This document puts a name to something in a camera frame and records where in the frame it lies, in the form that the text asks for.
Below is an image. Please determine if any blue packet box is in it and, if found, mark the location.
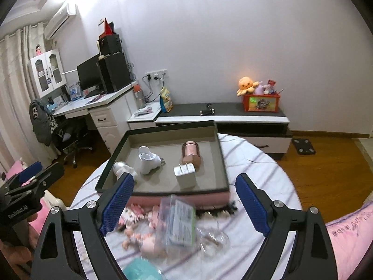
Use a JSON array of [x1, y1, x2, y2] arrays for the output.
[[66, 83, 82, 101]]

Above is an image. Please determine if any white rounded object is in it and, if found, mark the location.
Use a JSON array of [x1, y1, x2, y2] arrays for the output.
[[44, 191, 70, 210]]

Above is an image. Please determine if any white plush toy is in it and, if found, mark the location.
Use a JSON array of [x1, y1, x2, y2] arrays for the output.
[[113, 161, 138, 181]]

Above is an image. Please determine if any grey bottle with red cap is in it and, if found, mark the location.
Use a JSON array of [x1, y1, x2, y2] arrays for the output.
[[133, 84, 146, 108]]

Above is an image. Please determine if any white desk with drawers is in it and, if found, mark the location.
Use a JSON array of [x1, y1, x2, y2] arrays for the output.
[[52, 83, 137, 155]]

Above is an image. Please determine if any beige curtain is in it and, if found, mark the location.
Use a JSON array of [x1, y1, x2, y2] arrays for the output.
[[0, 25, 63, 175]]

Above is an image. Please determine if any black speaker box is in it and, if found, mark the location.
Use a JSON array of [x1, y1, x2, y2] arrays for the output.
[[97, 34, 121, 56]]

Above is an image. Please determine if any black computer tower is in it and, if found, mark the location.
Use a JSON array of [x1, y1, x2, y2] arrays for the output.
[[97, 52, 132, 94]]

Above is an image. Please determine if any clear plastic wrapper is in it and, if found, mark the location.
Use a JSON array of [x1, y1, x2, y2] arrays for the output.
[[198, 229, 231, 259]]

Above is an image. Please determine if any light teal soft item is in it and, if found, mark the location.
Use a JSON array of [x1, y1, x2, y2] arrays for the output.
[[122, 258, 164, 280]]

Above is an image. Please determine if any white air conditioner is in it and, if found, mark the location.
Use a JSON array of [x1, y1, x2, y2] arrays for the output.
[[44, 3, 77, 39]]

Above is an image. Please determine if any rose gold cylinder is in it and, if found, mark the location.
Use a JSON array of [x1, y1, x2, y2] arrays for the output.
[[181, 140, 203, 168]]

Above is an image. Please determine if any yellow snack bag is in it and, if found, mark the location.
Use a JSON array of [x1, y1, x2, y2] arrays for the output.
[[160, 87, 174, 113]]

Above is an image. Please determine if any low white and black cabinet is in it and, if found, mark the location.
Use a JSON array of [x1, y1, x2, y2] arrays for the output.
[[127, 102, 293, 161]]

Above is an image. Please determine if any white wall charger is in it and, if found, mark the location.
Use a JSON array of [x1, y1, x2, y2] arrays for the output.
[[174, 163, 196, 190]]

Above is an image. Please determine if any red toy box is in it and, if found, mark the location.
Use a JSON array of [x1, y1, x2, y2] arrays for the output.
[[242, 93, 280, 113]]

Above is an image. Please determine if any dark grey jacket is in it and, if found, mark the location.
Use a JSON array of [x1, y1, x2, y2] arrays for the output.
[[29, 99, 53, 146]]

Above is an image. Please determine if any pink printed blanket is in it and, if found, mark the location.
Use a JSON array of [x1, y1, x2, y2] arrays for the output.
[[323, 201, 373, 280]]

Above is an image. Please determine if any black flowered hair clip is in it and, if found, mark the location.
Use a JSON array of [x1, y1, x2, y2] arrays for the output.
[[198, 201, 238, 218]]

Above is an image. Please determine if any pink box with dark rim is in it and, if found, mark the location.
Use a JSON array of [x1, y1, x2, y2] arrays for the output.
[[95, 119, 232, 210]]

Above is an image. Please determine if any black computer monitor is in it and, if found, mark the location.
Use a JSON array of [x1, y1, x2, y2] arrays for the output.
[[76, 54, 102, 92]]

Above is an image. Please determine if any pink plush toy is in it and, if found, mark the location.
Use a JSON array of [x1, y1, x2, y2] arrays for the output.
[[253, 80, 273, 95]]

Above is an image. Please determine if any black office chair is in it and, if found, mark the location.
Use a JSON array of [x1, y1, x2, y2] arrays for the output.
[[52, 119, 95, 168]]

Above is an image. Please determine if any pink block toy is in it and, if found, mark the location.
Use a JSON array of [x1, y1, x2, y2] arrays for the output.
[[146, 206, 164, 231]]

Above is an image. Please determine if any red triangular flag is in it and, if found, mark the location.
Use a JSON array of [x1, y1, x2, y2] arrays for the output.
[[98, 17, 115, 38]]

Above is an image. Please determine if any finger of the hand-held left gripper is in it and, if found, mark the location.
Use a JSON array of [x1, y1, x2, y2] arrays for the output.
[[0, 161, 44, 194], [6, 163, 65, 202]]

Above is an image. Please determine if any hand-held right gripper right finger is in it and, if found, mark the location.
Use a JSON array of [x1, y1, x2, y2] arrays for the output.
[[235, 173, 338, 280]]

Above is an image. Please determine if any clear plastic case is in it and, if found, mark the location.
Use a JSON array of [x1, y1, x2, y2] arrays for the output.
[[156, 194, 197, 247]]

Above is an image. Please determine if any pink pig figurine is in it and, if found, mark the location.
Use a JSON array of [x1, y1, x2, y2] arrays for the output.
[[121, 227, 168, 259]]

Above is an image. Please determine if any small block doll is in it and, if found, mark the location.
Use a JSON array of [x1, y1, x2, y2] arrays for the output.
[[118, 204, 146, 228]]

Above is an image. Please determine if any black bathroom scale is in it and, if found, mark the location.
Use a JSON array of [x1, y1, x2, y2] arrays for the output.
[[293, 138, 317, 155]]

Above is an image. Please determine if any pink cloth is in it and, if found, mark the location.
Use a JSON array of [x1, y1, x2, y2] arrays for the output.
[[0, 157, 70, 237]]

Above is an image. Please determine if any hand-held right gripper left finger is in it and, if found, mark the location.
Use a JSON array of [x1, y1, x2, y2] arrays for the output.
[[29, 173, 137, 280]]

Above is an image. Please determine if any white wall outlet strip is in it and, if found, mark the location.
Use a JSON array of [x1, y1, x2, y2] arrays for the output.
[[145, 69, 168, 79]]

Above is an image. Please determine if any white glass-door cabinet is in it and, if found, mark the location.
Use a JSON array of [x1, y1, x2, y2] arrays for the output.
[[28, 48, 67, 100]]

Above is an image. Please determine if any orange octopus plush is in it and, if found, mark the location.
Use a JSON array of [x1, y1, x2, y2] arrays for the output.
[[237, 77, 260, 96]]

